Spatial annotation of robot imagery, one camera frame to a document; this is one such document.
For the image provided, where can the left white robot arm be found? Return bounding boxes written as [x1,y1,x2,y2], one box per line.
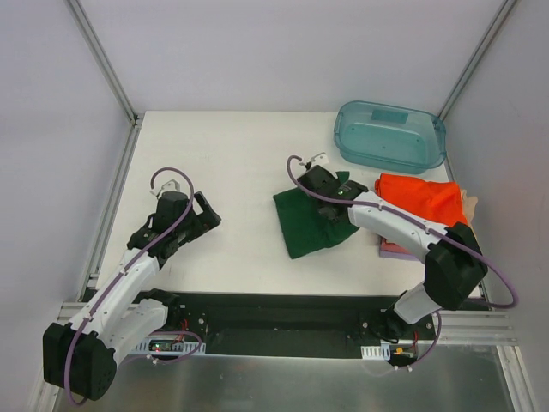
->
[42,191,221,401]

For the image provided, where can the teal plastic bin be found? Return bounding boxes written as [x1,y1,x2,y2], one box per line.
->
[334,100,447,174]

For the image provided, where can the aluminium frame post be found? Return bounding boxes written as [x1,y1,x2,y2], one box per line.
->
[438,0,520,121]
[64,0,140,125]

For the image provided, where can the orange folded t shirt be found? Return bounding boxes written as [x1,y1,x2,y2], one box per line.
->
[375,173,468,227]

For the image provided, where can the left aluminium frame post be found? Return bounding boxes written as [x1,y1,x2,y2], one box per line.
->
[64,0,140,125]

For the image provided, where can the green t shirt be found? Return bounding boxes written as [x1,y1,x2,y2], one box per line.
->
[273,188,359,259]

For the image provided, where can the front aluminium rail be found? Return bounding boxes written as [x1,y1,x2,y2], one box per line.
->
[63,304,516,345]

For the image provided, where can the right aluminium frame post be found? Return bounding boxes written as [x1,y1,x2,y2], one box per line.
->
[438,0,520,121]

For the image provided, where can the white cable duct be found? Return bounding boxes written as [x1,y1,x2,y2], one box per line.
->
[360,343,391,361]
[130,337,206,357]

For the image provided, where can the pink folded t shirt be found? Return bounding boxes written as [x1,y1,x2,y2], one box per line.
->
[379,237,411,256]

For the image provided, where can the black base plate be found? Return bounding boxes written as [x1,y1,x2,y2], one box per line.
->
[164,293,437,359]

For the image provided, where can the right white cable duct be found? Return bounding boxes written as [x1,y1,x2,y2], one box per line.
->
[360,343,391,361]

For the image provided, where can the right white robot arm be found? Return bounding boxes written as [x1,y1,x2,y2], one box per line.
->
[292,165,488,339]

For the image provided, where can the beige folded t shirt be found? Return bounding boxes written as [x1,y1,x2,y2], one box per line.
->
[461,190,479,229]

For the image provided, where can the left white cable duct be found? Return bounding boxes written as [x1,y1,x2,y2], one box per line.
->
[130,337,206,357]

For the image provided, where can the left aluminium side rail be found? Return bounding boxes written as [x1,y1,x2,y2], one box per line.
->
[25,113,144,411]

